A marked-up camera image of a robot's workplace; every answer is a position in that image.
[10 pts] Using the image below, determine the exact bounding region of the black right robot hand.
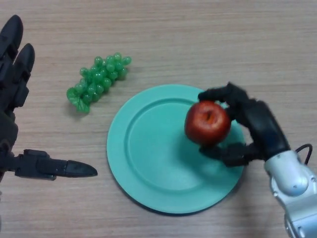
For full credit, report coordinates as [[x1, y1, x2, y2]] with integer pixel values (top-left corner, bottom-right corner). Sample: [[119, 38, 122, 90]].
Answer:
[[198, 82, 292, 168]]

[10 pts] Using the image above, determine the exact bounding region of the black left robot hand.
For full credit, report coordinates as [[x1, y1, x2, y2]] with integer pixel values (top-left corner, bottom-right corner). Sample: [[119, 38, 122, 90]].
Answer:
[[0, 14, 99, 180]]

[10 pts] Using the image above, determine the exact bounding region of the red apple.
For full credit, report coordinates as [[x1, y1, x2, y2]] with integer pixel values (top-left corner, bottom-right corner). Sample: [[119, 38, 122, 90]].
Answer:
[[184, 100, 232, 147]]

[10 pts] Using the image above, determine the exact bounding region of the green round plate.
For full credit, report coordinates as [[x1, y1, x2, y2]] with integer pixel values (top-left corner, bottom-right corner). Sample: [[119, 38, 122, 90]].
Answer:
[[106, 84, 246, 214]]

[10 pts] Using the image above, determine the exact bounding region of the green grape bunch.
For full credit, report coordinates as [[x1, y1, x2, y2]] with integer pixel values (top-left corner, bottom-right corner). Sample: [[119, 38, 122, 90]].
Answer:
[[66, 52, 133, 114]]

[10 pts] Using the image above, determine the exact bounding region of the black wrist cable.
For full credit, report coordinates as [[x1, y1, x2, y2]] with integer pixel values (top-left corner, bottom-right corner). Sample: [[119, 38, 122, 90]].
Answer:
[[294, 143, 314, 166]]

